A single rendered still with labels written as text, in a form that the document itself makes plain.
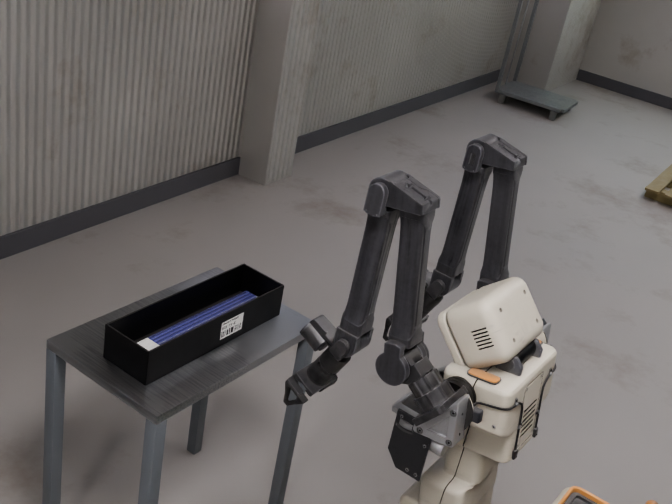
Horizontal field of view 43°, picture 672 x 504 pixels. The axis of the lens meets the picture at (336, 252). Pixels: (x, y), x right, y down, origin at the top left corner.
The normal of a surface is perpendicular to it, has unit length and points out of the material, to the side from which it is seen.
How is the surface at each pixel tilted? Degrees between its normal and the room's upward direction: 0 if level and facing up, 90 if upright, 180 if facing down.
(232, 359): 0
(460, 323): 90
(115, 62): 90
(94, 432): 0
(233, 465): 0
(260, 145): 90
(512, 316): 48
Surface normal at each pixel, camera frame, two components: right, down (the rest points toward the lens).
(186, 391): 0.18, -0.87
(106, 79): 0.82, 0.39
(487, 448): -0.58, 0.28
